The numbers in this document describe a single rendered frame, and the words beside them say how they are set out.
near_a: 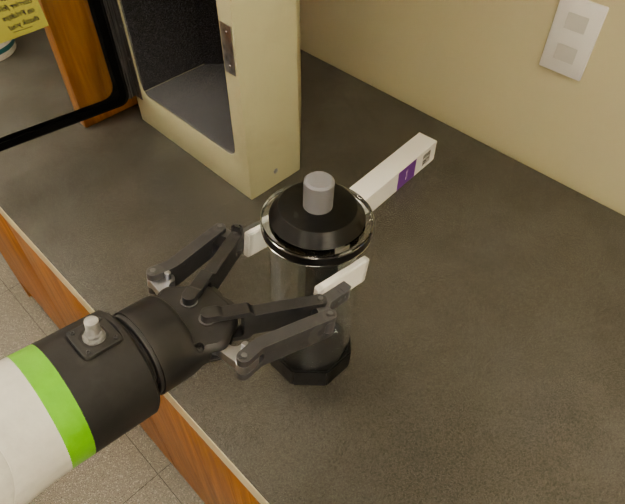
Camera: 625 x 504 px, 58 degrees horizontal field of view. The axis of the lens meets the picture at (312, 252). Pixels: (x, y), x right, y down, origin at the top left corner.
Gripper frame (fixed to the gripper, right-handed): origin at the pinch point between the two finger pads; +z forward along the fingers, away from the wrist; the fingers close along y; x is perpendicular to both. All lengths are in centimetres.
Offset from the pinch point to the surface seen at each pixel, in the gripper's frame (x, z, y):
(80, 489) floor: 119, -14, 57
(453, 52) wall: -1, 58, 22
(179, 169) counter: 19.0, 14.2, 43.3
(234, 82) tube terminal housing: -2.6, 14.3, 29.4
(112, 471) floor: 118, -5, 55
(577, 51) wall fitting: -9, 56, 1
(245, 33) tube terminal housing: -9.5, 15.0, 28.4
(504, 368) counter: 18.3, 20.0, -17.9
